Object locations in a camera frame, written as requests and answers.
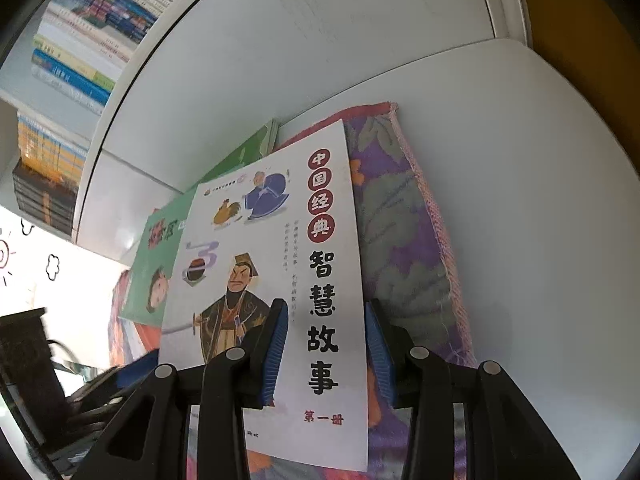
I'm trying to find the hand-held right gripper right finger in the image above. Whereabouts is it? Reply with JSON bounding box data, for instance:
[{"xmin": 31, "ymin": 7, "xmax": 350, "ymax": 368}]
[{"xmin": 364, "ymin": 300, "xmax": 581, "ymax": 480}]

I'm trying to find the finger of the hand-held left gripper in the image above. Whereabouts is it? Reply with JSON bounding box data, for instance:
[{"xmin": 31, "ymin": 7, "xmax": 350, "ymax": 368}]
[
  {"xmin": 75, "ymin": 352, "xmax": 161, "ymax": 404},
  {"xmin": 47, "ymin": 389, "xmax": 132, "ymax": 462}
]

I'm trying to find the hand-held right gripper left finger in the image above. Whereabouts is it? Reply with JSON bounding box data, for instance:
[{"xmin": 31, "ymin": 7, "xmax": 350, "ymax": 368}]
[{"xmin": 75, "ymin": 297, "xmax": 290, "ymax": 480}]

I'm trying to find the white book black-robed figure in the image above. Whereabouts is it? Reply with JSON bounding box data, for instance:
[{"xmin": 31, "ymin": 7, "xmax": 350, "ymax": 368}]
[{"xmin": 159, "ymin": 119, "xmax": 369, "ymax": 472}]

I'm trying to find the row of colourful books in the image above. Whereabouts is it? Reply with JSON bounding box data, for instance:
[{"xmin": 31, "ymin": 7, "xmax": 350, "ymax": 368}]
[{"xmin": 15, "ymin": 0, "xmax": 211, "ymax": 186}]

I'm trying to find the floral woven cloth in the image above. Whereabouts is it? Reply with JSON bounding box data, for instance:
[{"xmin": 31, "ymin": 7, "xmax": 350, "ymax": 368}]
[{"xmin": 107, "ymin": 101, "xmax": 478, "ymax": 480}]

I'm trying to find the green book with face drawing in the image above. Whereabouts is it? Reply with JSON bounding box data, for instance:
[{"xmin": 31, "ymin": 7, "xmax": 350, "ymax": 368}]
[{"xmin": 119, "ymin": 119, "xmax": 280, "ymax": 328}]

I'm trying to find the white bookshelf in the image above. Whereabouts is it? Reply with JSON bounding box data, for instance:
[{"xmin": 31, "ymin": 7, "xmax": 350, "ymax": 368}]
[{"xmin": 0, "ymin": 0, "xmax": 531, "ymax": 266}]

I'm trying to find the red sun wall decal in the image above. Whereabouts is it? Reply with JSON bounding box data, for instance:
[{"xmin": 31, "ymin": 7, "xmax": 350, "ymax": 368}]
[{"xmin": 0, "ymin": 230, "xmax": 16, "ymax": 286}]

